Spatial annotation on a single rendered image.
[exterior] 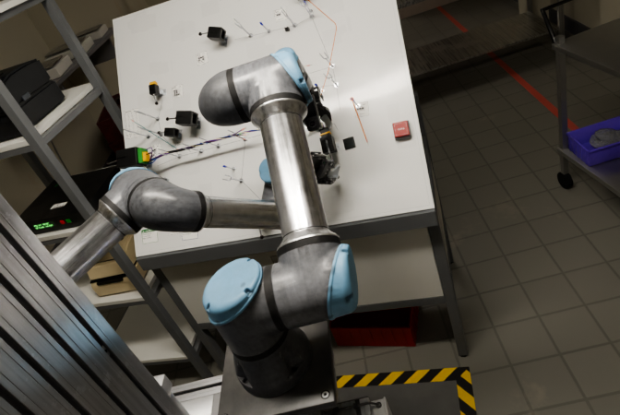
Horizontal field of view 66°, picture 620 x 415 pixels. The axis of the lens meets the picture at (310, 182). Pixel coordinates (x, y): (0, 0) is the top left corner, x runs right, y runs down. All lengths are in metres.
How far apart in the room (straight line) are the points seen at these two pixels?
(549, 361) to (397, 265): 0.78
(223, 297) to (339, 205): 0.95
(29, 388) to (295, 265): 0.40
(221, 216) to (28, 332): 0.60
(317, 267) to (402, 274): 1.13
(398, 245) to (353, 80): 0.62
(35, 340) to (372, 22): 1.49
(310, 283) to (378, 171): 0.94
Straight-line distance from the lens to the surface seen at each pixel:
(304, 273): 0.80
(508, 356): 2.31
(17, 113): 1.85
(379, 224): 1.68
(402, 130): 1.66
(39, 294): 0.66
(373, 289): 1.97
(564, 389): 2.24
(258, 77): 0.96
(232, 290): 0.82
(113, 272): 2.27
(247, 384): 0.96
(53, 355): 0.66
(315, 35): 1.86
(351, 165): 1.70
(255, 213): 1.18
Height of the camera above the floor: 1.91
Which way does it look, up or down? 32 degrees down
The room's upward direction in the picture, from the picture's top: 21 degrees counter-clockwise
